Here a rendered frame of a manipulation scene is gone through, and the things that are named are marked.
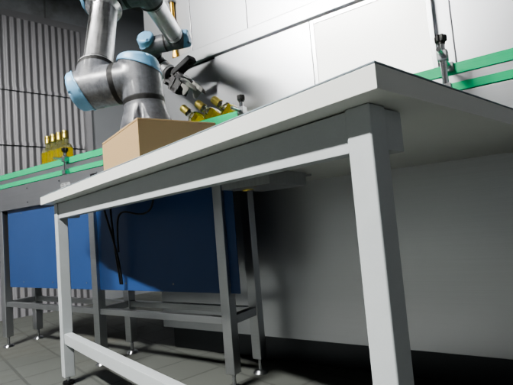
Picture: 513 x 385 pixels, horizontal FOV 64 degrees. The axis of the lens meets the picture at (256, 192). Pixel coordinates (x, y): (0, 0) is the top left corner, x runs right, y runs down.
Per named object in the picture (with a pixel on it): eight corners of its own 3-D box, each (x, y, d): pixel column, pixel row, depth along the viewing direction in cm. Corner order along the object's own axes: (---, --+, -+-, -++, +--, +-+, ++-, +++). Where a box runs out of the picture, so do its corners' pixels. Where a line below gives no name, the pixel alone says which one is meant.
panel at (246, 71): (441, 79, 134) (429, -20, 137) (440, 78, 132) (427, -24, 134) (224, 133, 183) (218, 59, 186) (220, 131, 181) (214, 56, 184)
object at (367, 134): (430, 684, 49) (368, 101, 55) (61, 384, 163) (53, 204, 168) (463, 630, 55) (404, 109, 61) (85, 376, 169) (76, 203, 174)
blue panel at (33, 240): (267, 285, 157) (257, 174, 160) (240, 293, 142) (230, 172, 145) (41, 282, 244) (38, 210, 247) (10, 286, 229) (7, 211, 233)
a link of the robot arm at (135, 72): (156, 89, 111) (150, 42, 112) (109, 98, 112) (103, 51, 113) (170, 102, 123) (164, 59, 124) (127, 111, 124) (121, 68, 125)
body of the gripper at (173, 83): (187, 97, 181) (171, 85, 187) (195, 79, 179) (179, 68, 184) (175, 94, 175) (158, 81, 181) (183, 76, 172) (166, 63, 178)
